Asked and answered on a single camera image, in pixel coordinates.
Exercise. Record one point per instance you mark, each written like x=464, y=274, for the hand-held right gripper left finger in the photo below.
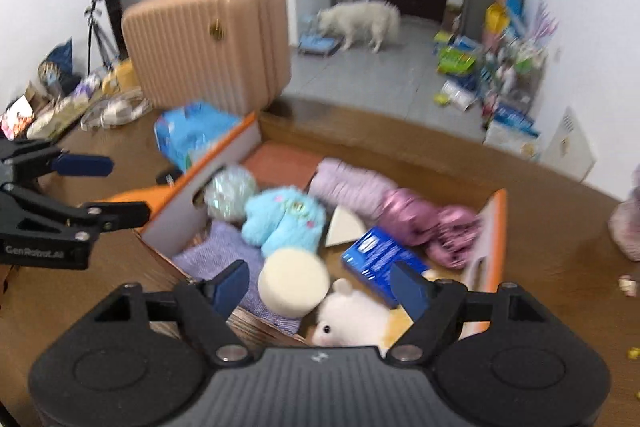
x=230, y=288

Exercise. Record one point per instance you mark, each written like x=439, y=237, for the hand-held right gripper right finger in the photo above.
x=411, y=291

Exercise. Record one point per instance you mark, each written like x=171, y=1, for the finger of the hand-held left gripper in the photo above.
x=82, y=165
x=120, y=213

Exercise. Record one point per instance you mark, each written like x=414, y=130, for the purple knitted cloth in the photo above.
x=220, y=252

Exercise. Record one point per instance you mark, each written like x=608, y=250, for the blue carton box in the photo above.
x=375, y=257

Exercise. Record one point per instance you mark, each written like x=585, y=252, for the round cream sponge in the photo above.
x=292, y=282

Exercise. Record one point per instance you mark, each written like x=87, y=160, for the white and yellow plush toy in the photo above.
x=350, y=317

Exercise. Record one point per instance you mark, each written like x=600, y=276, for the pink satin cloth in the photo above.
x=430, y=227

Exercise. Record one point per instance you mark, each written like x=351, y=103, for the light blue plush toy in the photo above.
x=285, y=222

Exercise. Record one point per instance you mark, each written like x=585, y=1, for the white triangular sponge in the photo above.
x=345, y=229

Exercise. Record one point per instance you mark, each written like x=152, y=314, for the pale mesh bath ball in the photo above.
x=230, y=194

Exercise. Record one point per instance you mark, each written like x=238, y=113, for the orange cardboard box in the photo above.
x=220, y=167

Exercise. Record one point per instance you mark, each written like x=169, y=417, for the purple fluffy towel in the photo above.
x=350, y=189

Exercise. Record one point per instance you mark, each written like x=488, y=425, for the brick red sponge block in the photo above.
x=282, y=164

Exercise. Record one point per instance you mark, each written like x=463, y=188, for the pile of mixed packets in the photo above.
x=55, y=107

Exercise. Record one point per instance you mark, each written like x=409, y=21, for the yellow mug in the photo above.
x=120, y=77

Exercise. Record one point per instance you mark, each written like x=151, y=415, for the blue wet wipes pack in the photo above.
x=190, y=132

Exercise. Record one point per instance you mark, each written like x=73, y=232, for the pink ribbed suitcase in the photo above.
x=200, y=47

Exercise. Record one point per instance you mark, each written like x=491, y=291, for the blue and white package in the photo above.
x=512, y=127

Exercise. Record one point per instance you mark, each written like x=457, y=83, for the pink ribbed vase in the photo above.
x=627, y=217

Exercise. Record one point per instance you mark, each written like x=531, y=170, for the green pet food bag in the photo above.
x=456, y=61

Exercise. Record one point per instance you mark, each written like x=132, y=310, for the metal rack with bottles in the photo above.
x=515, y=67

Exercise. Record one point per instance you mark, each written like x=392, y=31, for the dog feeding bowl stand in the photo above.
x=320, y=43

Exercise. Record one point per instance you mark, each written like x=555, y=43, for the white dog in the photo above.
x=360, y=24

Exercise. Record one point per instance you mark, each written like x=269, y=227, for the yellow bag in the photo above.
x=497, y=17

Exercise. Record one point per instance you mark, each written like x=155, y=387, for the purple dried grass decoration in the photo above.
x=542, y=19

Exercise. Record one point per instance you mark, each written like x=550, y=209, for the black camera tripod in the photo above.
x=102, y=37

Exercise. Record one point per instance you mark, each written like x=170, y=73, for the white wall heater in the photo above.
x=570, y=147

